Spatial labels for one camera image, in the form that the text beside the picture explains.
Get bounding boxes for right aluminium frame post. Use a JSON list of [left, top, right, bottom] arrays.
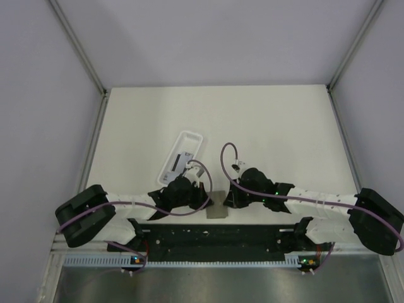
[[326, 0, 387, 94]]

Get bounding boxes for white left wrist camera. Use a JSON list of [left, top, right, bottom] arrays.
[[183, 164, 205, 187]]

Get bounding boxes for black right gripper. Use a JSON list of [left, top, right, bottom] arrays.
[[223, 178, 265, 209]]

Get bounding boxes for credit card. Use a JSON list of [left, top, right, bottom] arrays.
[[159, 171, 180, 185], [171, 151, 194, 173]]

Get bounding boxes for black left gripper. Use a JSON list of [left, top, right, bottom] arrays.
[[171, 181, 213, 211]]

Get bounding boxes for white slotted cable duct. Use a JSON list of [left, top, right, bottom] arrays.
[[63, 254, 315, 268]]

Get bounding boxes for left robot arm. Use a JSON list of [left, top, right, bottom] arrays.
[[55, 177, 212, 251]]

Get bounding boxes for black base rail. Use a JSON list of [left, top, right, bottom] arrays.
[[106, 222, 336, 263]]

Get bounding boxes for white plastic basket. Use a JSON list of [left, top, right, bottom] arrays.
[[157, 131, 203, 186]]

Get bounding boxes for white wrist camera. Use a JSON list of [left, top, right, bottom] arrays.
[[183, 164, 205, 187], [231, 160, 249, 174]]

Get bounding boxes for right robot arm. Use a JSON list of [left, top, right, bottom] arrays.
[[224, 164, 403, 256]]

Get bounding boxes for grey card holder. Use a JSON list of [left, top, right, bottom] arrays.
[[206, 191, 229, 220]]

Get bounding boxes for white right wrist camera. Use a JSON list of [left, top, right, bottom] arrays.
[[231, 160, 249, 174]]

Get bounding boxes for aluminium frame post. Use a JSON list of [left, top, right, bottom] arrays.
[[46, 0, 107, 97], [326, 0, 387, 94]]

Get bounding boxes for left aluminium frame post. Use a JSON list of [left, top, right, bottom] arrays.
[[46, 0, 107, 97]]

